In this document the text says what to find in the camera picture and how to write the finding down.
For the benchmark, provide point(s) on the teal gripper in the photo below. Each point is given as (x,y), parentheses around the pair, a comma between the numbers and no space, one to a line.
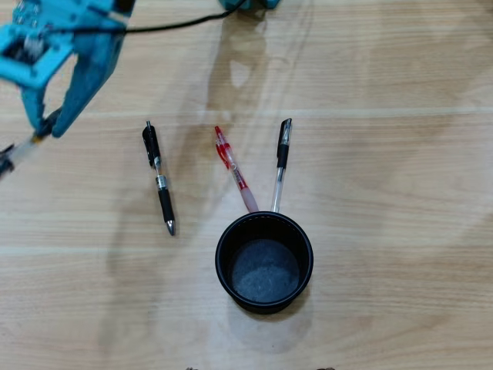
(89,79)

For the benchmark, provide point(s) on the grey clear retractable pen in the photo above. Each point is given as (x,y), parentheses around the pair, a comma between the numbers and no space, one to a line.
(23,149)

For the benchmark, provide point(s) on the black retractable pen silver tip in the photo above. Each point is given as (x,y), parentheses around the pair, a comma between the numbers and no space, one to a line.
(165,200)

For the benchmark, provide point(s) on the red retractable pen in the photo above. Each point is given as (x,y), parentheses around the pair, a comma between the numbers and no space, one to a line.
(231,162)

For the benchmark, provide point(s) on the clear stick pen black cap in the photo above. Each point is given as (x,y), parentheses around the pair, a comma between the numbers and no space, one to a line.
(283,154)

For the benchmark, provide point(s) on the teal robot base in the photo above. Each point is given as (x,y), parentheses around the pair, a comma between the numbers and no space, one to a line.
(250,4)

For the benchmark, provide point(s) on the black round pen holder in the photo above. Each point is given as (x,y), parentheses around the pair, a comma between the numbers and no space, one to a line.
(265,273)

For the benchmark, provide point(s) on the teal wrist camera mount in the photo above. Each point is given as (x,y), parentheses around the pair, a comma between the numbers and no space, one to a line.
(23,76)

